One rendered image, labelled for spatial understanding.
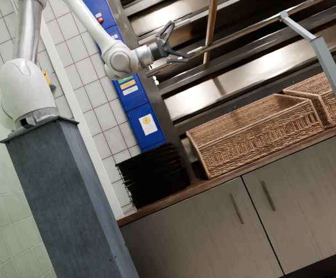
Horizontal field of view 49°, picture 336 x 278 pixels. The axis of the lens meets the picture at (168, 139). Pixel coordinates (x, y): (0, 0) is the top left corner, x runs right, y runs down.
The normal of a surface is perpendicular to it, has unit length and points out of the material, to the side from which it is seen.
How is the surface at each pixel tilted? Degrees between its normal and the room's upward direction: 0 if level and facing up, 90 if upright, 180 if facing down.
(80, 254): 90
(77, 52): 90
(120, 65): 106
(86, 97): 90
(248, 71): 70
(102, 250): 90
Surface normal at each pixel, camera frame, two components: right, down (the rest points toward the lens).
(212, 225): -0.07, -0.05
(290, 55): -0.20, -0.37
